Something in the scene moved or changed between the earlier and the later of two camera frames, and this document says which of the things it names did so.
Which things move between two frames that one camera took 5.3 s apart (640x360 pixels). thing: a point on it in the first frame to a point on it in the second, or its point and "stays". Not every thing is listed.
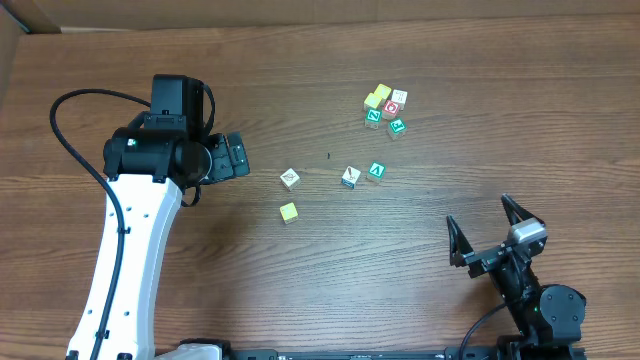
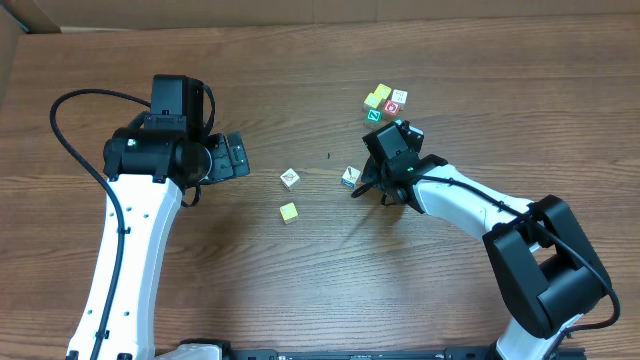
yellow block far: [383, 91] stays
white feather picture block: [350, 177] stays
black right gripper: [489, 256] to [373, 176]
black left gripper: [230, 157] stays
